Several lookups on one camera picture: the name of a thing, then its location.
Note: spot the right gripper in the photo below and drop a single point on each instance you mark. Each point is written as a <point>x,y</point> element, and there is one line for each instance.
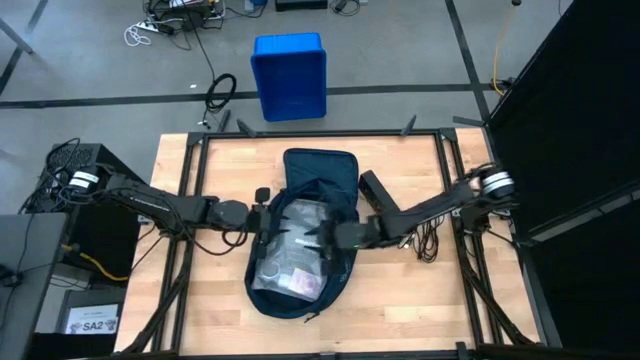
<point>357,235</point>

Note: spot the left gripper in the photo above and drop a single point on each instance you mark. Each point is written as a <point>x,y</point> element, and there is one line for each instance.
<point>260,225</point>

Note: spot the clear mesh zip pouch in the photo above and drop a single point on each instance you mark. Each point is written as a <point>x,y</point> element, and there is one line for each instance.
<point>290,260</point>

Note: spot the navy blue backpack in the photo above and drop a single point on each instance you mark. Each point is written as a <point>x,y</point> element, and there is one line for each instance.
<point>320,170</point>

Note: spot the black network switch box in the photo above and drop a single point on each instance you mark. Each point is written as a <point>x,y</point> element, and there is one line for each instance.
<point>372,187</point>

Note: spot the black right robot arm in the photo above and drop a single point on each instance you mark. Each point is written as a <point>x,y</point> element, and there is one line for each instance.
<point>425,212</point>

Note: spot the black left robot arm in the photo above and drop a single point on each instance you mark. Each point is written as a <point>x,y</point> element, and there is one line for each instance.
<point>150,200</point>

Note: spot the blue plastic bin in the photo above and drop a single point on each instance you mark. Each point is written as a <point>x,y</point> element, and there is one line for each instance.
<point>290,75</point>

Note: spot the black computer tower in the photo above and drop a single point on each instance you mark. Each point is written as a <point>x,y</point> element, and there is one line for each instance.
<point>107,240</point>

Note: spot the white SA2 sign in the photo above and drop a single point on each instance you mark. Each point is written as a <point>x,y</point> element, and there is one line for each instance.
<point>92,320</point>

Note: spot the black box with sign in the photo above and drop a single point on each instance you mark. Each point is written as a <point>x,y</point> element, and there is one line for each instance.
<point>75,297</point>

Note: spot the power strip electronics pile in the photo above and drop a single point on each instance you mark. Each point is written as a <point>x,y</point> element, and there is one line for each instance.
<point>185,12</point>

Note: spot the grey side desk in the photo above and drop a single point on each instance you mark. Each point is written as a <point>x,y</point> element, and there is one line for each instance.
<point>30,280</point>

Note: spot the black partition panel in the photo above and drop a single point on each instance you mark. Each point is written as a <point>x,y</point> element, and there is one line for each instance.
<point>575,125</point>

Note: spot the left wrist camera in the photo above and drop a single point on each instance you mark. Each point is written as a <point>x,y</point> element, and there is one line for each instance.
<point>262,195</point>

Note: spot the black metal table frame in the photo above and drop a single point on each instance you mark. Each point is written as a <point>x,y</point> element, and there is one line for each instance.
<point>320,134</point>

